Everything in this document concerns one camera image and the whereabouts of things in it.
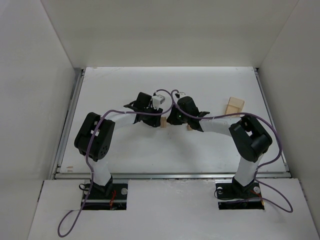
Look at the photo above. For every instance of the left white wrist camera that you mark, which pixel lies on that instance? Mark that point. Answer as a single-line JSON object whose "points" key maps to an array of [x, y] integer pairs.
{"points": [[157, 100]]}

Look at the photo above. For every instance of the left aluminium side rail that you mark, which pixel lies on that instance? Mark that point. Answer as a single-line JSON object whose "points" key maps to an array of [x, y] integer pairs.
{"points": [[74, 96]]}

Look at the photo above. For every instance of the aluminium table edge rail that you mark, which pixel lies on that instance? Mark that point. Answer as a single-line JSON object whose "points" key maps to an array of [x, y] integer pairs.
{"points": [[269, 114]]}

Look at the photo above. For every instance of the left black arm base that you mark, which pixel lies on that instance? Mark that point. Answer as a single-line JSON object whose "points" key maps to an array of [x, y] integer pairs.
{"points": [[112, 197]]}

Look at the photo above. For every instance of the front aluminium rail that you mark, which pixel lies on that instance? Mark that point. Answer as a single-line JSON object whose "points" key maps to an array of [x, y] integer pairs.
{"points": [[145, 176]]}

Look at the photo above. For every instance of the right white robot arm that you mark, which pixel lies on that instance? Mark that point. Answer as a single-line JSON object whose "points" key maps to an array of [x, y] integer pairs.
{"points": [[251, 140]]}

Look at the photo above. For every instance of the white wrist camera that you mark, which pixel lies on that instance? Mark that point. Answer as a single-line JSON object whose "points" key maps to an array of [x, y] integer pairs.
{"points": [[180, 95], [157, 100]]}

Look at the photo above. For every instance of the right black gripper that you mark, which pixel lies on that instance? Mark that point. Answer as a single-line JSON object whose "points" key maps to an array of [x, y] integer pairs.
{"points": [[172, 118]]}

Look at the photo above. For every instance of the wooden box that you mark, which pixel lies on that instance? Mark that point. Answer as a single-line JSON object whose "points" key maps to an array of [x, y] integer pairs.
{"points": [[234, 105]]}

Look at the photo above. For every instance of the long light wood block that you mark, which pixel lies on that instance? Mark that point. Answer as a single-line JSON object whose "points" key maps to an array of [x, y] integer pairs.
{"points": [[163, 122]]}

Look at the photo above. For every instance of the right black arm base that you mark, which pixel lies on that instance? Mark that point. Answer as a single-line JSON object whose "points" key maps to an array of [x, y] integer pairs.
{"points": [[233, 196]]}

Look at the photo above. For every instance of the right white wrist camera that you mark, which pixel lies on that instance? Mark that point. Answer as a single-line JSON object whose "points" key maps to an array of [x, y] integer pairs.
{"points": [[180, 95]]}

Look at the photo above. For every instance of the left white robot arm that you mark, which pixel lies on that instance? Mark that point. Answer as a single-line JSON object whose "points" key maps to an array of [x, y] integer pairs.
{"points": [[95, 135]]}

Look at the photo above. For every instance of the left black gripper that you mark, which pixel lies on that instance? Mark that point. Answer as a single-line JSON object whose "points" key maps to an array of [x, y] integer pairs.
{"points": [[155, 118]]}

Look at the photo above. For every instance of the small light wood cube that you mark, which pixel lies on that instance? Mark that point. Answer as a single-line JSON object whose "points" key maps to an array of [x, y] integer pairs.
{"points": [[189, 128]]}

